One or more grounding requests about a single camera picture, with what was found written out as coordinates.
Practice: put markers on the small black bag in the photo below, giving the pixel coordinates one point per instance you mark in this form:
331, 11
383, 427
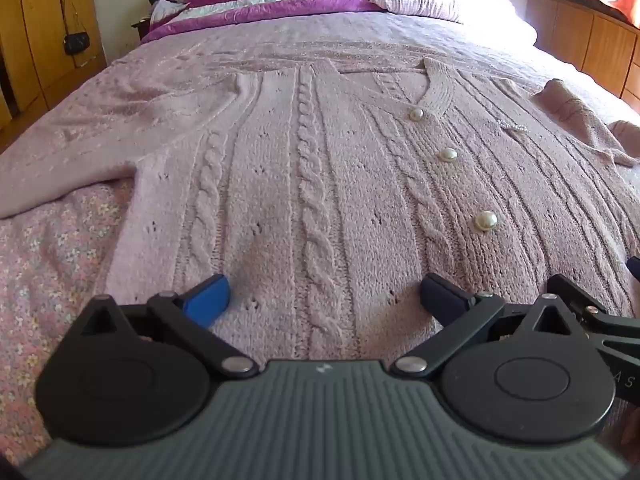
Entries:
76, 44

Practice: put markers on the dark wooden nightstand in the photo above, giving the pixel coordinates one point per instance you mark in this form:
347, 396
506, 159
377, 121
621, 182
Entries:
140, 29

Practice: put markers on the wooden wardrobe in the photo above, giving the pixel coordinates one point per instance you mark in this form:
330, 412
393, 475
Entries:
35, 25

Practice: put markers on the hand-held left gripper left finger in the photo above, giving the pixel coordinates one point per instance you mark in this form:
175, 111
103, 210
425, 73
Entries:
207, 297

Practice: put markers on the pink floral bedsheet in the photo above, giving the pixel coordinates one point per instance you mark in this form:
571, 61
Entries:
50, 270

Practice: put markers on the low wooden cabinet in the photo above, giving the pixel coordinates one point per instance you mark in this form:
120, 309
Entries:
585, 40

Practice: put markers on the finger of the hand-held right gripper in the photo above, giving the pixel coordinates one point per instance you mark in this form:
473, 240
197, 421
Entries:
635, 267
605, 317

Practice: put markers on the pink checked pillow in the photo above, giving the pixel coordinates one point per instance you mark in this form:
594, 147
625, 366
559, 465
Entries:
415, 0

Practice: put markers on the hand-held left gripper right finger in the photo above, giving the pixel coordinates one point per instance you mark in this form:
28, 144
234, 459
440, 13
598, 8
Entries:
442, 300

